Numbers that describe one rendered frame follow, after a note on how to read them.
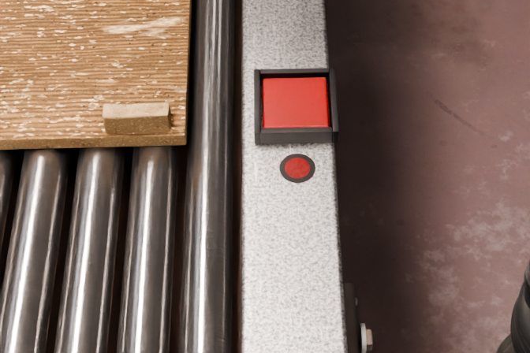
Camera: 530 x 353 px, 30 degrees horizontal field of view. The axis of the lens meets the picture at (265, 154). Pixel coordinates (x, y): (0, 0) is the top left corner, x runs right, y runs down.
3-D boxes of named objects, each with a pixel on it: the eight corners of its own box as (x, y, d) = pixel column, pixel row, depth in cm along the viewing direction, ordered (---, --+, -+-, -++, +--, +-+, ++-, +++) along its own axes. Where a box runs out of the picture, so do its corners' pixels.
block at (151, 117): (172, 119, 89) (169, 99, 86) (171, 135, 88) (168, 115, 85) (106, 120, 89) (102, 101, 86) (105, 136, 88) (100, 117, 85)
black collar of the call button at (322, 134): (334, 79, 94) (334, 67, 92) (338, 143, 89) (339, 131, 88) (254, 80, 94) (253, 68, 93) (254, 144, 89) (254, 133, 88)
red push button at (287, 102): (326, 85, 93) (326, 76, 92) (329, 135, 90) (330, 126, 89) (262, 87, 93) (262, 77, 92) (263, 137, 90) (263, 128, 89)
